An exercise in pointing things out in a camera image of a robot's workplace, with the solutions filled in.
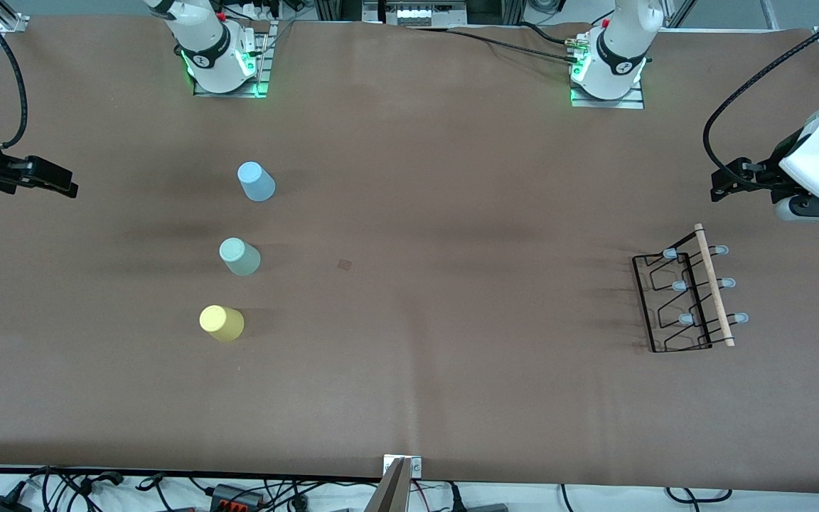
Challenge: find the black orange connector box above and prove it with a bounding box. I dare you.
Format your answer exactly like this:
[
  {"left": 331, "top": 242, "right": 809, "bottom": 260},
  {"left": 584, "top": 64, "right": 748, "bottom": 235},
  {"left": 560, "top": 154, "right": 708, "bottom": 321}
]
[{"left": 210, "top": 484, "right": 266, "bottom": 510}]

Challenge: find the tangled black cable bundle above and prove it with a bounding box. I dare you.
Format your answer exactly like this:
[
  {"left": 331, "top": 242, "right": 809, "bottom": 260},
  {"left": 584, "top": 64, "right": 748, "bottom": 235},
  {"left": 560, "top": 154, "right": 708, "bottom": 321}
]
[{"left": 0, "top": 466, "right": 382, "bottom": 512}]

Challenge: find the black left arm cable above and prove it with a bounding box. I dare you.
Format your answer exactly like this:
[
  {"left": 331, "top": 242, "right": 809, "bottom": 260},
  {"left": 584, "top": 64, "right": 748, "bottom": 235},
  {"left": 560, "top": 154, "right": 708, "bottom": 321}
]
[{"left": 703, "top": 4, "right": 819, "bottom": 189}]

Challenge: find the pale green plastic cup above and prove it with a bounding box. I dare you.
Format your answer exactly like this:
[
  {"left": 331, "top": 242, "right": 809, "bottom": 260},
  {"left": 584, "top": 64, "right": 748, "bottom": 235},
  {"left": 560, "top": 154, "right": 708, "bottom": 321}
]
[{"left": 219, "top": 238, "right": 262, "bottom": 277}]

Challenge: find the black wire cup holder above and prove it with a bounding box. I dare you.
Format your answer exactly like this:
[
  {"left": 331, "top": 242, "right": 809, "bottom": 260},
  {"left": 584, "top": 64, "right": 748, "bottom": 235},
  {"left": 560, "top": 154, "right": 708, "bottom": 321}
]
[{"left": 632, "top": 223, "right": 749, "bottom": 354}]

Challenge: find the black cable on table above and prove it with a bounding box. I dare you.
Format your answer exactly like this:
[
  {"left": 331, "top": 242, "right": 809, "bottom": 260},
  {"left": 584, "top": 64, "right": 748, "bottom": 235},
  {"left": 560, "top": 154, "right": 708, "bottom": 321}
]
[
  {"left": 516, "top": 21, "right": 575, "bottom": 45},
  {"left": 445, "top": 27, "right": 579, "bottom": 63}
]

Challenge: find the aluminium right arm base plate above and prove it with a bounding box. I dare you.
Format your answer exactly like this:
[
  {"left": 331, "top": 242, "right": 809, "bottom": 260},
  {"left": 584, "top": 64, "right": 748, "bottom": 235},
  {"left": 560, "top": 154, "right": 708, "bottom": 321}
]
[{"left": 193, "top": 20, "right": 272, "bottom": 98}]

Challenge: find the black cable loop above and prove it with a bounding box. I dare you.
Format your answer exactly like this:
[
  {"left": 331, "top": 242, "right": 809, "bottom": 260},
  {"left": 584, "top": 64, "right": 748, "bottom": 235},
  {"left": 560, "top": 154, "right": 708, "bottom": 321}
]
[{"left": 665, "top": 486, "right": 732, "bottom": 505}]

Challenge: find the wooden camera post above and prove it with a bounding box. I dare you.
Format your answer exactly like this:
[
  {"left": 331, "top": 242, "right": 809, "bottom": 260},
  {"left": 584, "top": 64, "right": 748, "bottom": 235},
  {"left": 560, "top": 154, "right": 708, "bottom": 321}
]
[{"left": 365, "top": 457, "right": 412, "bottom": 512}]

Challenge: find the small metal bracket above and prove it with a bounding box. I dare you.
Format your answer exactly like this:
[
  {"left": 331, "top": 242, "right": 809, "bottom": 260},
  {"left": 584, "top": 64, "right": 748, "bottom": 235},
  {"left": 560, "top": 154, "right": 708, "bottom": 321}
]
[{"left": 383, "top": 454, "right": 423, "bottom": 479}]

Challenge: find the grey control box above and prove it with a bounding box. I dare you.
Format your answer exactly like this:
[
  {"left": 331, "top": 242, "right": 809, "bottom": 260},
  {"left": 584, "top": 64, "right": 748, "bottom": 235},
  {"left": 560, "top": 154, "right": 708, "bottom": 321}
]
[{"left": 381, "top": 0, "right": 469, "bottom": 27}]

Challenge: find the aluminium left arm base plate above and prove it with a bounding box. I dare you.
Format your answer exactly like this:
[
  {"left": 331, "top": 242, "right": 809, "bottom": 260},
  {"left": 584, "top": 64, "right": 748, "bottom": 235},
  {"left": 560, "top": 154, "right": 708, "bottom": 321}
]
[{"left": 570, "top": 75, "right": 646, "bottom": 110}]

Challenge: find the yellow plastic cup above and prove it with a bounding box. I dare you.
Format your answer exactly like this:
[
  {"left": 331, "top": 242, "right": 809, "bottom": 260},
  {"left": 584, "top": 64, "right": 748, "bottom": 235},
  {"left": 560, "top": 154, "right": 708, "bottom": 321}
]
[{"left": 199, "top": 305, "right": 245, "bottom": 343}]

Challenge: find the light blue plastic cup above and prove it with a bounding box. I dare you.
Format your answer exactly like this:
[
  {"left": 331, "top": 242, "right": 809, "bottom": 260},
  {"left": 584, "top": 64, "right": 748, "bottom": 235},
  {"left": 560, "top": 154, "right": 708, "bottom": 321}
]
[{"left": 237, "top": 161, "right": 276, "bottom": 202}]

